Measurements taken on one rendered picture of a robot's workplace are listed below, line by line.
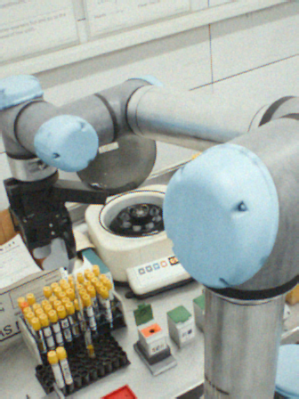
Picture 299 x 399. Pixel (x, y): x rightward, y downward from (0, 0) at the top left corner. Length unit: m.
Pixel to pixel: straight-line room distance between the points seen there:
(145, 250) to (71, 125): 0.62
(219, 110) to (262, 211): 0.26
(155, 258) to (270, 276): 0.88
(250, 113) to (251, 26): 1.12
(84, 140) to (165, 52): 0.85
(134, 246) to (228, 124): 0.71
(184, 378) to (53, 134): 0.61
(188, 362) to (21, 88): 0.64
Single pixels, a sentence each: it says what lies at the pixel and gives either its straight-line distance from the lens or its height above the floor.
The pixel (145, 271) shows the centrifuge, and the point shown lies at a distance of 1.43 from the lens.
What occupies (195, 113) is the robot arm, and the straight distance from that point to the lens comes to 0.78.
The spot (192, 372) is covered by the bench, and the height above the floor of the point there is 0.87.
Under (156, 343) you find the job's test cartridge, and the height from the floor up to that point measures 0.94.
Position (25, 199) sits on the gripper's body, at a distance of 1.02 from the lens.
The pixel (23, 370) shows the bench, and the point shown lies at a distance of 1.34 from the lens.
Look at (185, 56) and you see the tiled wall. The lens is 1.72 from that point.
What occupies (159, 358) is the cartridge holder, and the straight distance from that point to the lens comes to 1.27.
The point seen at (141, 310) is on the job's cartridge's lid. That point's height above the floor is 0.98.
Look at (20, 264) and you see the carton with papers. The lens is 1.51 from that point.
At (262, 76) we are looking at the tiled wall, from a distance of 1.90.
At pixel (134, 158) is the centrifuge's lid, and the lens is 1.64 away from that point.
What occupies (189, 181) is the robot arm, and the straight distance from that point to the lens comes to 0.54.
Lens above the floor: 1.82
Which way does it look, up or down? 35 degrees down
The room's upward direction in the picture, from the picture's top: 6 degrees counter-clockwise
